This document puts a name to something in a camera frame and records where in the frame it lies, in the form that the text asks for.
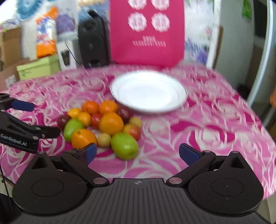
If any magenta tote bag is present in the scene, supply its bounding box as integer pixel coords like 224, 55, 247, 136
110, 0, 185, 67

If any flat brown cardboard sheet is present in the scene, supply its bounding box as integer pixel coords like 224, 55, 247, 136
212, 26, 223, 69

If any white cup box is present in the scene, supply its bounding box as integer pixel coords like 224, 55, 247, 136
56, 40, 78, 71

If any floral printed wall sheet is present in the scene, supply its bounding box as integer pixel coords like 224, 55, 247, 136
184, 0, 216, 65

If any round green apple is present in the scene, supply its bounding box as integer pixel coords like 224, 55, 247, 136
111, 132, 139, 160

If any orange with green stem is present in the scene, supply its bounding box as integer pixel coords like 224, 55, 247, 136
71, 129, 98, 149

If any brown cardboard box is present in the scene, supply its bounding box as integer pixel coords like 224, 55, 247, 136
0, 27, 22, 70

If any white plate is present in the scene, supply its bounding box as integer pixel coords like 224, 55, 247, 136
110, 71, 188, 114

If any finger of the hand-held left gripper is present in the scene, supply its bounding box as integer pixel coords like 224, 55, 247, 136
0, 93, 35, 112
0, 111, 61, 141

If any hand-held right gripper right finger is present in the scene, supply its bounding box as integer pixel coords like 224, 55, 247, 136
166, 143, 253, 187

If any red and yellow apple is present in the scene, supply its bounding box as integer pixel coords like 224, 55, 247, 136
123, 123, 141, 141

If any tan longan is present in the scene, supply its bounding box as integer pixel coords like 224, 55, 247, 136
97, 133, 112, 148
129, 116, 143, 127

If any elongated green mango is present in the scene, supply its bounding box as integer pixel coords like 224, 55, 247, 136
63, 118, 85, 142

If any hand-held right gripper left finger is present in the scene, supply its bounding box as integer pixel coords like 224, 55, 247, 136
22, 143, 110, 187

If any purple bedding wall poster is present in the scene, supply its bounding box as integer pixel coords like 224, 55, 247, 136
56, 12, 76, 36

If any medium tangerine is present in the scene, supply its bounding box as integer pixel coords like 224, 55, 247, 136
81, 101, 100, 115
98, 100, 119, 114

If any green hanging packet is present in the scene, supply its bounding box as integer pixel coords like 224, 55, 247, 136
242, 0, 253, 21

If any small orange kumquat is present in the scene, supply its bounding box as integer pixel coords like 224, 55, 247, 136
77, 112, 92, 127

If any black speaker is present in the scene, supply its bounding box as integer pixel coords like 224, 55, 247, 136
78, 10, 111, 68

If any small red apple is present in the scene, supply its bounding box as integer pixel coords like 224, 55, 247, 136
90, 113, 103, 129

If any blue paper fan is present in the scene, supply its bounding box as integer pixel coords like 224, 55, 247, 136
17, 0, 45, 20

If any pink rose printed tablecloth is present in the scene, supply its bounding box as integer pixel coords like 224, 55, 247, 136
0, 65, 276, 198

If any orange and white packet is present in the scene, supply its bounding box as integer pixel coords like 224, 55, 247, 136
36, 6, 58, 59

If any large orange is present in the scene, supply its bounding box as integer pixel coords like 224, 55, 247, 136
99, 112, 124, 136

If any small yellow-orange kumquat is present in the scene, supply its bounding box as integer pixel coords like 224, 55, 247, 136
67, 108, 82, 118

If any dark red plum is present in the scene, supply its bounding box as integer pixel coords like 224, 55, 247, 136
116, 105, 134, 124
56, 115, 70, 132

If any light green cardboard box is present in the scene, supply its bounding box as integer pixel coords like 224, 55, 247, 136
16, 55, 62, 81

